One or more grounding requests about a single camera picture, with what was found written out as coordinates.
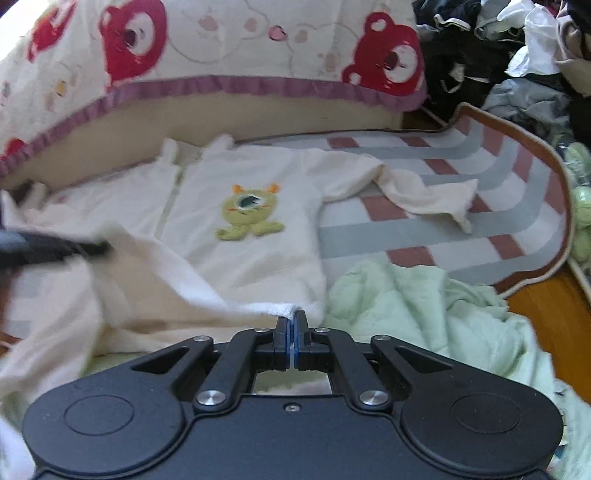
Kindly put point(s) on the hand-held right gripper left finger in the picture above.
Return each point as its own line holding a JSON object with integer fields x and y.
{"x": 284, "y": 344}

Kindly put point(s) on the cream knit cardigan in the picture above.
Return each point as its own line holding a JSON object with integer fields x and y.
{"x": 207, "y": 184}

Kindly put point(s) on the brown folded sweater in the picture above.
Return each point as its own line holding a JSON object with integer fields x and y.
{"x": 25, "y": 191}

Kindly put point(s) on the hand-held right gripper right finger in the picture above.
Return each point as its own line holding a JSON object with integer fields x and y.
{"x": 302, "y": 341}

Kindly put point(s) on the checkered rug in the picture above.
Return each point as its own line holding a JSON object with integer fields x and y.
{"x": 415, "y": 221}

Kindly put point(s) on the pile of clothes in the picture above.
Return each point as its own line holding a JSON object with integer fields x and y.
{"x": 461, "y": 55}

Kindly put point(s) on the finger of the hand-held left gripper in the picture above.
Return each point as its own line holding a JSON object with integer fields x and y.
{"x": 46, "y": 247}

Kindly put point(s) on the beige bed base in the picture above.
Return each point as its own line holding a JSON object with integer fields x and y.
{"x": 184, "y": 115}

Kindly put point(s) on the pale green blanket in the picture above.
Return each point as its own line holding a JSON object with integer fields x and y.
{"x": 415, "y": 314}

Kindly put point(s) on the bag of green yarn balls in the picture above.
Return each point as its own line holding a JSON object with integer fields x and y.
{"x": 581, "y": 198}

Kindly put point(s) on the quilted bear print bedspread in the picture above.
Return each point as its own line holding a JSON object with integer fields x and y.
{"x": 207, "y": 37}

